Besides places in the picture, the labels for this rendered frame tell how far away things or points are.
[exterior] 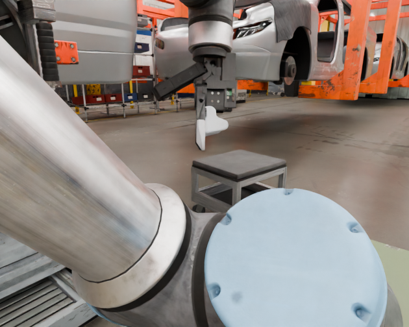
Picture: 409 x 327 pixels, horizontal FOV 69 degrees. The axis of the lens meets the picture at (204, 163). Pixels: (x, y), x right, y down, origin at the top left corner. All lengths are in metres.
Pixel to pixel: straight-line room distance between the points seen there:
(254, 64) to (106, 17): 1.81
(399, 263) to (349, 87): 3.47
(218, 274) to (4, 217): 0.18
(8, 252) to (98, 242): 0.93
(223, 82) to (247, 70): 2.58
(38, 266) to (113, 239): 0.95
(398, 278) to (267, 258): 0.30
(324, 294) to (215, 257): 0.10
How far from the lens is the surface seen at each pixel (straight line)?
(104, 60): 1.68
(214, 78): 0.62
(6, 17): 1.16
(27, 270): 1.21
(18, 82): 0.23
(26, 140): 0.22
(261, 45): 3.19
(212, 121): 0.56
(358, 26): 3.97
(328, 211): 0.29
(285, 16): 3.40
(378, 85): 5.84
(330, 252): 0.27
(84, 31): 1.64
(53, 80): 0.84
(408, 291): 0.54
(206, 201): 1.60
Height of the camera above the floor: 0.77
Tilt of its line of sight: 16 degrees down
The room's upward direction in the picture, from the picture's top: straight up
